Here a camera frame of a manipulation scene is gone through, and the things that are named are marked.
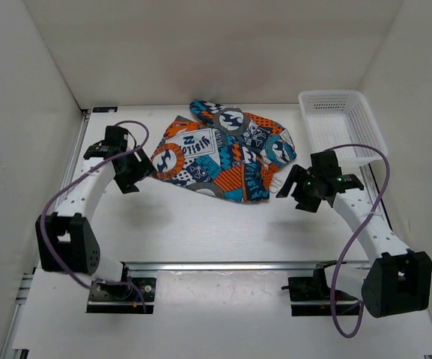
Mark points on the black corner bracket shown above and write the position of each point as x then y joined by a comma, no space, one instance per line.
104,109

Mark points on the colourful patterned shorts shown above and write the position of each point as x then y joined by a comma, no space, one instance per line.
223,152

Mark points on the aluminium right rail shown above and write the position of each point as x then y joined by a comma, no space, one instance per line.
372,176

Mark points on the aluminium front rail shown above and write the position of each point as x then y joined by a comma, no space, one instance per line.
222,266

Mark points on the white perforated plastic basket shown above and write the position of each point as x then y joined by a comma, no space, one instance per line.
336,117

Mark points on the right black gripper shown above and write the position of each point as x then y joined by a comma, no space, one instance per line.
298,174

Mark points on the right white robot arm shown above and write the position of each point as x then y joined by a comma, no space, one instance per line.
398,280

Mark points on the aluminium left rail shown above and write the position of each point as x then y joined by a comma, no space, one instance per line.
66,178

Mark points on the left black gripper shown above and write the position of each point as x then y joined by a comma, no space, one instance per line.
144,169

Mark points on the aluminium rail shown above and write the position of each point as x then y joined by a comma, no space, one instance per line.
66,178
222,266
372,176

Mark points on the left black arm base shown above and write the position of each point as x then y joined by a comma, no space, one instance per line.
137,298

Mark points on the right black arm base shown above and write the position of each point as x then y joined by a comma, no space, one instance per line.
309,295

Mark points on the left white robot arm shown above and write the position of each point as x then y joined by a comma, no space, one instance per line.
66,241

